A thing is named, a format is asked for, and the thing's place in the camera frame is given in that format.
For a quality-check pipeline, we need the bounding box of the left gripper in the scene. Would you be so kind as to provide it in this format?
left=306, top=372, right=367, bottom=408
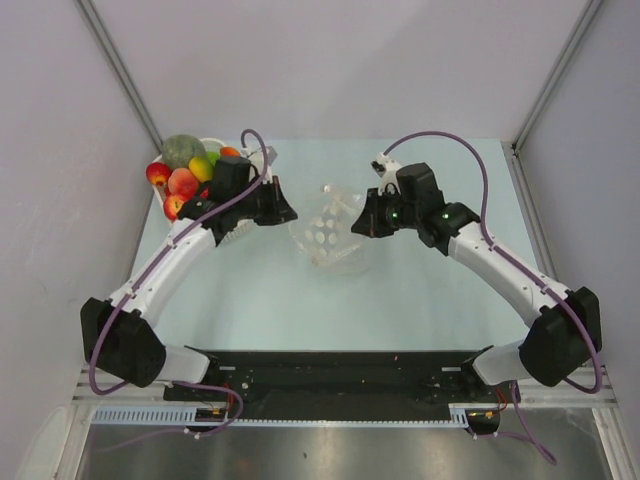
left=233, top=176, right=297, bottom=226

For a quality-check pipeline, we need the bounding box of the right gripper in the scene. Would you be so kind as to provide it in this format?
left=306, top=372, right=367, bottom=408
left=352, top=187, right=421, bottom=238

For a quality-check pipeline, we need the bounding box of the clear zip top bag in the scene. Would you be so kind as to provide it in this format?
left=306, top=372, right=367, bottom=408
left=289, top=184, right=370, bottom=275

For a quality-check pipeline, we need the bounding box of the yellow green mango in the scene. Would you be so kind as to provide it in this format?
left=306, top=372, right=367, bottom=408
left=188, top=157, right=214, bottom=183

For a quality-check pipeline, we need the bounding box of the red apple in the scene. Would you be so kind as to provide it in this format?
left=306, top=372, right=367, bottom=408
left=163, top=194, right=189, bottom=222

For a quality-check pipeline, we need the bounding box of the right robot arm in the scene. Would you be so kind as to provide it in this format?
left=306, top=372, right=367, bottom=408
left=351, top=156, right=601, bottom=401

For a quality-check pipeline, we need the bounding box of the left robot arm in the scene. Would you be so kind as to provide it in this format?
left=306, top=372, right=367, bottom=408
left=80, top=150, right=298, bottom=400

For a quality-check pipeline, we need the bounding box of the green lime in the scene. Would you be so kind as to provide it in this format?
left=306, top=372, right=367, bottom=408
left=207, top=151, right=220, bottom=165

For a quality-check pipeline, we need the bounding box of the white plastic basket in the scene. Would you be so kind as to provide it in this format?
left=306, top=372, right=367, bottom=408
left=153, top=137, right=255, bottom=244

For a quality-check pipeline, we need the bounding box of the peach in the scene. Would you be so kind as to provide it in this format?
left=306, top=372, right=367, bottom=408
left=167, top=167, right=200, bottom=196

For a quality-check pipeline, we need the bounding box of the green striped melon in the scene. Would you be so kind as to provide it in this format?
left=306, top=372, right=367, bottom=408
left=161, top=134, right=207, bottom=170

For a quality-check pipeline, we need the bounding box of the red pomegranate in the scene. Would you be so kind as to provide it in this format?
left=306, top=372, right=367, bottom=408
left=145, top=162, right=172, bottom=187

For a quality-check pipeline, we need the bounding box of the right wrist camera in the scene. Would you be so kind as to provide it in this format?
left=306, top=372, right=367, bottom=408
left=371, top=153, right=402, bottom=195

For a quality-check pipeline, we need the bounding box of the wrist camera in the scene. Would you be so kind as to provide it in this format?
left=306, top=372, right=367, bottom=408
left=240, top=145, right=277, bottom=173
left=371, top=153, right=402, bottom=195

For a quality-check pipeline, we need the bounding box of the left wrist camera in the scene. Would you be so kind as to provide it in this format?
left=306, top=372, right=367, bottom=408
left=240, top=145, right=277, bottom=173

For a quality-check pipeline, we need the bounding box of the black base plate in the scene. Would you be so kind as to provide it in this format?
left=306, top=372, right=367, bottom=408
left=163, top=351, right=519, bottom=431

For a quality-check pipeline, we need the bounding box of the white cable duct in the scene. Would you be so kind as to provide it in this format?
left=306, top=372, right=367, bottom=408
left=92, top=406, right=227, bottom=425

